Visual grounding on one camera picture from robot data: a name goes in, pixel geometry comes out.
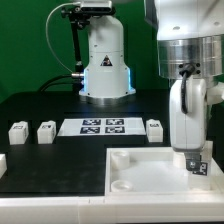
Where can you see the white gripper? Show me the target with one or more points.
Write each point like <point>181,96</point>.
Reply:
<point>188,131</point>

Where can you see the white square tabletop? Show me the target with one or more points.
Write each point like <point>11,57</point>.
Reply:
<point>152,170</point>

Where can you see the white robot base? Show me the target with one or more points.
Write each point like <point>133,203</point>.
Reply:
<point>107,77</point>

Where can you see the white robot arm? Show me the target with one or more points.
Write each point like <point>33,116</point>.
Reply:
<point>190,44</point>

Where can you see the white sheet with tags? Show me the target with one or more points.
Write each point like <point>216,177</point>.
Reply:
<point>102,127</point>

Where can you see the white block at left edge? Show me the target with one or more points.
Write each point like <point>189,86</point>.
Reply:
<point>3,165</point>

